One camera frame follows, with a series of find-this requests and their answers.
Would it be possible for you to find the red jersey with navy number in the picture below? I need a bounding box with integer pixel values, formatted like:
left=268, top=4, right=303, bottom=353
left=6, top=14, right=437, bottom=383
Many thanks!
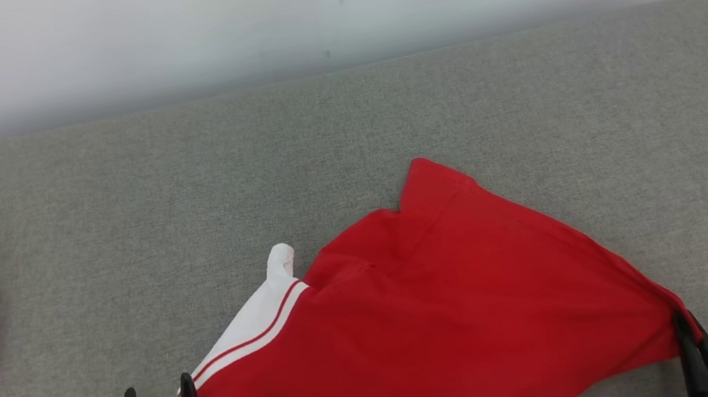
left=145, top=119, right=708, bottom=397

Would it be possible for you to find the grey fabric sofa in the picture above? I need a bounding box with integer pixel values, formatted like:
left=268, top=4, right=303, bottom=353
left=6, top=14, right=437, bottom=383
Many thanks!
left=0, top=0, right=708, bottom=397

